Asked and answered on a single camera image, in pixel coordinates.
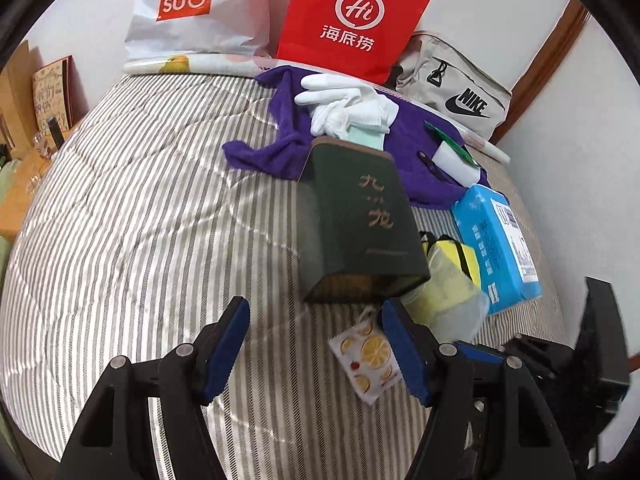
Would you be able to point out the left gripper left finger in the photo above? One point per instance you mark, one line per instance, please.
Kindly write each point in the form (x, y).
(191, 376)

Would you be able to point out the lemon print packet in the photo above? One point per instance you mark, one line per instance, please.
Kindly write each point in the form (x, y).
(367, 358)

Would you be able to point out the green wet wipe packet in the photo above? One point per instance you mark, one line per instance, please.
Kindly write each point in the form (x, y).
(461, 152)

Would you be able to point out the purple towel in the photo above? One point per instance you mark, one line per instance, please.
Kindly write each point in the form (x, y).
(285, 157)

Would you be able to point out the dark green tea box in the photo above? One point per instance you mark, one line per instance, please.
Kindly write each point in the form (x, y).
(357, 219)

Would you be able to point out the beige Nike bag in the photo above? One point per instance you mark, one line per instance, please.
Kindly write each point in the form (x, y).
(435, 73)

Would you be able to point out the brown patterned box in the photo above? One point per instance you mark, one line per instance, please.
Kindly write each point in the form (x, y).
(51, 94)

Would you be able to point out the wooden headboard furniture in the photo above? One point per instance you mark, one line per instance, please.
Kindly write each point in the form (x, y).
(18, 131)

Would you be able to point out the white Miniso plastic bag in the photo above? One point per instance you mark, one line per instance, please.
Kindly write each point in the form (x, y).
(168, 27)

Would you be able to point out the red paper shopping bag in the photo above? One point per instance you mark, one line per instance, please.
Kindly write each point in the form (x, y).
(360, 38)

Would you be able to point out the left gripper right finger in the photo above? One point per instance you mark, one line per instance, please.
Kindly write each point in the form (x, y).
(441, 377)

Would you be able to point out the yellow black cloth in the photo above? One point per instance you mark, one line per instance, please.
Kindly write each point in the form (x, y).
(463, 256)

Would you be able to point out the striped grey bed quilt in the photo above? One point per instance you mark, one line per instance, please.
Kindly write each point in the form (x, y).
(140, 234)

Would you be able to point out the mint green cloth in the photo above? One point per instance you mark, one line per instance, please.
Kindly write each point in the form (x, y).
(368, 137)

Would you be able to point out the white sponge block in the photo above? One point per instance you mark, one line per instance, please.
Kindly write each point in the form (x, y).
(447, 160)

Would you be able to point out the blue tissue pack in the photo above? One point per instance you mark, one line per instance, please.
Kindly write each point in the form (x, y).
(487, 223)

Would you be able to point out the bubble wrap bag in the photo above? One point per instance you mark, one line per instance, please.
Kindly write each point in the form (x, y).
(449, 303)

